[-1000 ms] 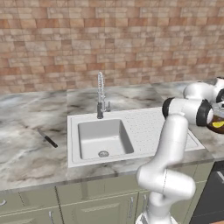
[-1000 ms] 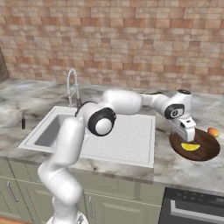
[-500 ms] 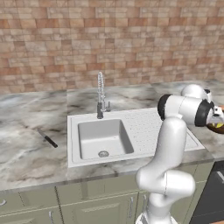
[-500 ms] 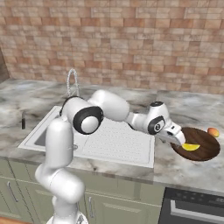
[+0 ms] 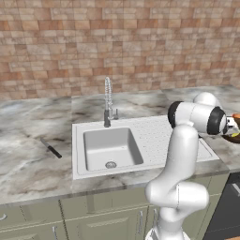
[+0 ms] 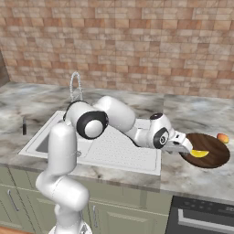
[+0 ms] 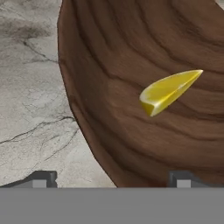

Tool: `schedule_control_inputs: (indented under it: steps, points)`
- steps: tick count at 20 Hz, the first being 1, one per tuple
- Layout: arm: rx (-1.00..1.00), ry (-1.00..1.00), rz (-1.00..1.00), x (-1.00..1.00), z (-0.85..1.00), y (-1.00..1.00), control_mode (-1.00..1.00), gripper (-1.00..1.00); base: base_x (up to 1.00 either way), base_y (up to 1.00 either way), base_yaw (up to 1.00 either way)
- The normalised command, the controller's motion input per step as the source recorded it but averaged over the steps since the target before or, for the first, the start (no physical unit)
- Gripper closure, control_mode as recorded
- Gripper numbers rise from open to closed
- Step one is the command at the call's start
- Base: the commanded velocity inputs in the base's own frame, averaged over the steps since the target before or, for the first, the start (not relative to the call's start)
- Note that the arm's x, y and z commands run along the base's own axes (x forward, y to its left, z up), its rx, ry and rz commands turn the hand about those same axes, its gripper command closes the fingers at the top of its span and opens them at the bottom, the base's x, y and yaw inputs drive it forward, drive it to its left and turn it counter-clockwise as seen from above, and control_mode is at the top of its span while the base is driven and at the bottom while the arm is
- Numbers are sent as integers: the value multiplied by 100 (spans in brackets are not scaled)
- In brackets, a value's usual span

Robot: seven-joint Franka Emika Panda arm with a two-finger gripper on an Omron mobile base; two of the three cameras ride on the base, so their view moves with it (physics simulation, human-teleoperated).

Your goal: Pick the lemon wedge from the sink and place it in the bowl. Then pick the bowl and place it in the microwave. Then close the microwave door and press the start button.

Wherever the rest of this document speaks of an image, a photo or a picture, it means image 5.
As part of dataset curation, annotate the white sink with drainboard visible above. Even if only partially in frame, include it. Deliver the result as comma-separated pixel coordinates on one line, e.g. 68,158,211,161
71,114,221,181

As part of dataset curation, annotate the olive panel under sink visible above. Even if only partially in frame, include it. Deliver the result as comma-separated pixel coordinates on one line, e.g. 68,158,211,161
59,187,151,220

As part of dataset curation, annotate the olive cupboard door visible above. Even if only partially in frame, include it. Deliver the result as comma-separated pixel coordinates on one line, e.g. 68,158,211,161
145,204,161,240
0,220,66,240
63,205,150,240

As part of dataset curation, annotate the brown bowl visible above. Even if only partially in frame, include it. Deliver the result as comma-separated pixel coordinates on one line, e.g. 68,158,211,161
222,112,240,145

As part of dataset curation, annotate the silver spring tap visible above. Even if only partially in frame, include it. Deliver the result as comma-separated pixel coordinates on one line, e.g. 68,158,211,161
103,76,120,128

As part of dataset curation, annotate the olive drawer front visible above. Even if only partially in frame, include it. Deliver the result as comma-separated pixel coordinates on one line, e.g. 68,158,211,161
0,200,64,233

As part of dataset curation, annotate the black dishwasher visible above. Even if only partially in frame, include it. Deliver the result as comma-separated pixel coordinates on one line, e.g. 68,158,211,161
202,172,240,240

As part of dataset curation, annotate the black-handled knife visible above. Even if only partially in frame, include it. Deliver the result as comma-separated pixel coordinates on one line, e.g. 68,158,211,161
39,137,63,159

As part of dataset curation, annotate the silver dishwasher handle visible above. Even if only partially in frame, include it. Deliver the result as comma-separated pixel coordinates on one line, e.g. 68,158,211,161
231,182,240,197

